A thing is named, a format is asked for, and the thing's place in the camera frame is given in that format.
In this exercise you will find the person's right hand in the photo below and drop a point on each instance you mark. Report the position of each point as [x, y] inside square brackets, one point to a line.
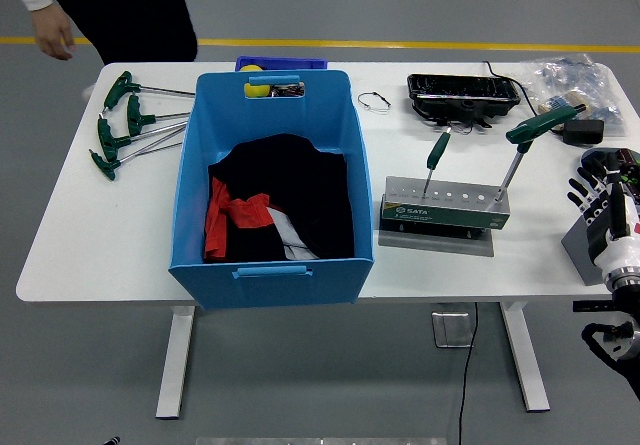
[52, 32]

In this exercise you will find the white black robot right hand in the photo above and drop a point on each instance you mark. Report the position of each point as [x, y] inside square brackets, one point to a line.
[617, 250]

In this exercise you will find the black white robot left hand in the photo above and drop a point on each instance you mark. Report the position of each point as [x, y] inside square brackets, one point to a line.
[112, 440]

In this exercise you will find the grey metal hex key rack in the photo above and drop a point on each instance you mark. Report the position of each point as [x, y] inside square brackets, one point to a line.
[440, 215]

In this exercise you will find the silver floor socket box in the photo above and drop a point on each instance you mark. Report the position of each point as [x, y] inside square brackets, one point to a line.
[450, 330]

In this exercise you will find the large light blue plastic box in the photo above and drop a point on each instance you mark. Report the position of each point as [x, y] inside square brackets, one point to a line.
[272, 115]

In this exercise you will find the grey block with square recess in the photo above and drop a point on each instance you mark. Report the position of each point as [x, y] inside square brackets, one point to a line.
[580, 257]

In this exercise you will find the black table control panel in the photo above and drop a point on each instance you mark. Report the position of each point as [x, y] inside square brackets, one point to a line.
[590, 306]

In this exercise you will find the person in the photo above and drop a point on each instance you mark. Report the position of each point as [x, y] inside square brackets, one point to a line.
[130, 15]

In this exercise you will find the white table leg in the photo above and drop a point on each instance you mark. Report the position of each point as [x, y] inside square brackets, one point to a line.
[525, 360]
[175, 365]

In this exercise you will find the light blue round tray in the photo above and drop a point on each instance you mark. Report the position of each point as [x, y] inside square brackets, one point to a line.
[597, 153]

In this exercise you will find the black power adapter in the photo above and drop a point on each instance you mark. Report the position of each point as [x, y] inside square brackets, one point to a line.
[584, 131]

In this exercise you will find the clear plastic bag of parts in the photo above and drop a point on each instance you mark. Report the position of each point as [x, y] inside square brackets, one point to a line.
[565, 72]

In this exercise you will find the yellow ball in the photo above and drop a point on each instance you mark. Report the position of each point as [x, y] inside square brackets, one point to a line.
[257, 91]

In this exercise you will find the black glossy plastic tray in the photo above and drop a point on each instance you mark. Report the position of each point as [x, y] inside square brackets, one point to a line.
[460, 90]

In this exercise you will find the small dark blue bin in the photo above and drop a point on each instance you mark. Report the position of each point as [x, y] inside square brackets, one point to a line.
[300, 62]

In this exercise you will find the black red white clothing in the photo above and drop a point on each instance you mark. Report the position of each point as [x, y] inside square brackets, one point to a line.
[300, 190]

